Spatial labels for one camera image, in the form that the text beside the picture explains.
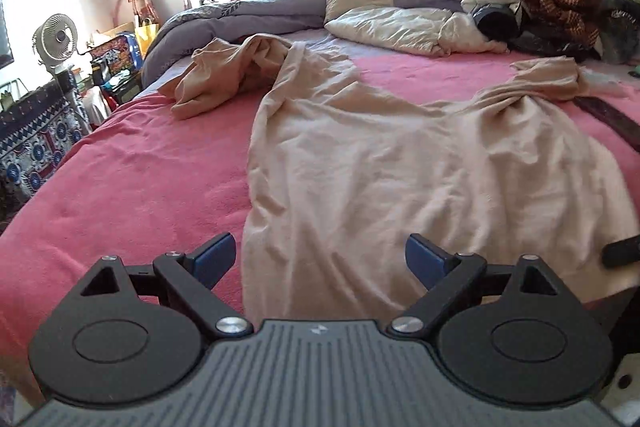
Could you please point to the cabinet under patterned cloth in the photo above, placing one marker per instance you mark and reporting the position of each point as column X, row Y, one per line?
column 35, row 147

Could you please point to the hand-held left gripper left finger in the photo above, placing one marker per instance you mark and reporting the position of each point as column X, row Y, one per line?
column 215, row 257

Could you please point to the pink blanket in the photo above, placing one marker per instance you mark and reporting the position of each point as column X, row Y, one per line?
column 125, row 167

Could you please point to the crumpled beige garment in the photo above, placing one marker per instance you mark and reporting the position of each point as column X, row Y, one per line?
column 220, row 77

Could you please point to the beige long sleeve shirt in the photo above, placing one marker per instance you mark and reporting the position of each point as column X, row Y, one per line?
column 375, row 157

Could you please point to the white desk fan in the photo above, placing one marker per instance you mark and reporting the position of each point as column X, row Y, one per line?
column 55, row 37

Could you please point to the grey furry cloth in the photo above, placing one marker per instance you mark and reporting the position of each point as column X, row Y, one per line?
column 620, row 37

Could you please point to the yellow bag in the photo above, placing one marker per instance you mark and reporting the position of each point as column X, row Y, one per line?
column 146, row 39

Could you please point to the grey quilt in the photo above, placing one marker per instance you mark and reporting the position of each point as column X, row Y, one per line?
column 225, row 14

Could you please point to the lavender bed sheet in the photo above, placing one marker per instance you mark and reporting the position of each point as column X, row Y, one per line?
column 330, row 49

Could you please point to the phone in dark red case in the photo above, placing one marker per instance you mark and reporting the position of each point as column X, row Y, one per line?
column 610, row 117

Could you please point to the dark rolled garment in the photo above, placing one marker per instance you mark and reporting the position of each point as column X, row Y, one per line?
column 497, row 24

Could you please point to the red and white cloth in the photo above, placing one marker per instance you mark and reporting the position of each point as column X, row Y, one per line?
column 97, row 107

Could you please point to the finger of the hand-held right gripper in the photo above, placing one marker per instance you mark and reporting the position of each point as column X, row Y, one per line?
column 622, row 252

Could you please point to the colourful printed box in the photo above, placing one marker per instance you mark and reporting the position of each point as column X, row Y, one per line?
column 117, row 52

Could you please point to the black box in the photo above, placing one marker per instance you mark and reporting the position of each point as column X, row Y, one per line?
column 125, row 87

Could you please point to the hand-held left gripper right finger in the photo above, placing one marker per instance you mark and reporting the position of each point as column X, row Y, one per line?
column 425, row 259

